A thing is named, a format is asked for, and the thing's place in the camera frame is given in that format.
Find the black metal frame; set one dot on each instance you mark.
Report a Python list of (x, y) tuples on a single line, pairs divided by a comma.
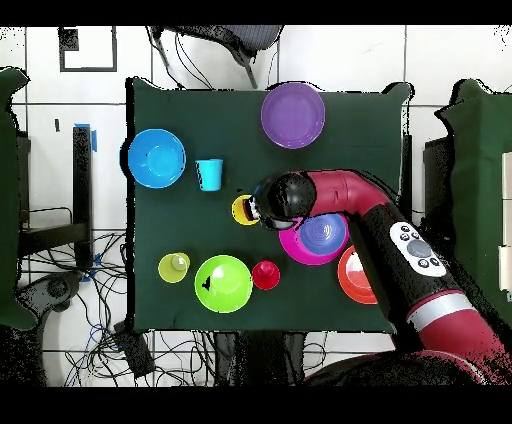
[(438, 180), (82, 180)]

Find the orange plastic bowl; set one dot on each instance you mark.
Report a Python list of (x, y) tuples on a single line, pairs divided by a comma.
[(350, 280)]

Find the yellow plastic cup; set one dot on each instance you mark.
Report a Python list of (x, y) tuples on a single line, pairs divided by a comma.
[(238, 210)]

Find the small dark blue bowl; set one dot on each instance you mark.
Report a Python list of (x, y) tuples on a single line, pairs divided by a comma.
[(324, 236)]

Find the dark green table cloth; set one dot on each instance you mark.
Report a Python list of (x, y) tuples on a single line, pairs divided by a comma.
[(240, 120)]

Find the black floor device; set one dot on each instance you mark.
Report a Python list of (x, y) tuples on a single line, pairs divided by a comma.
[(52, 290)]

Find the translucent yellow-green plastic cup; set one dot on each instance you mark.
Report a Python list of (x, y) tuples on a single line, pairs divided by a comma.
[(170, 272)]

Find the grey office chair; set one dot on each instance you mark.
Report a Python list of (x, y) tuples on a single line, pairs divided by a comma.
[(256, 38)]

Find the blue plastic cup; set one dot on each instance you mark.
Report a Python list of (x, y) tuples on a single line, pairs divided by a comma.
[(210, 176)]

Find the green cloth side table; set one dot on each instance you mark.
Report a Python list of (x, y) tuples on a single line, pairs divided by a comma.
[(480, 180), (8, 200)]

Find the green plastic bowl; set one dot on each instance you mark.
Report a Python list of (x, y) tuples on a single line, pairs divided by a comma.
[(228, 292)]

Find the pink plastic bowl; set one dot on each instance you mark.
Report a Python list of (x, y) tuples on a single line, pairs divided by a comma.
[(290, 248)]

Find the black power strip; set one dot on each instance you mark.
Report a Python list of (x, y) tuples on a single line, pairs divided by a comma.
[(134, 352)]

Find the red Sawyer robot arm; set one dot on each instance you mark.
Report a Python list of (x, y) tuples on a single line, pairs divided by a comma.
[(360, 192)]

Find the purple plastic bowl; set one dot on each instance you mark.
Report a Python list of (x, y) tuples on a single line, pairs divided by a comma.
[(293, 115)]

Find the red plastic cup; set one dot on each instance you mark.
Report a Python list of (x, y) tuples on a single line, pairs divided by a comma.
[(266, 275)]

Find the large light blue bowl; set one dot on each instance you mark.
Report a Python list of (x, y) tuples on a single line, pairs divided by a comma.
[(156, 158)]

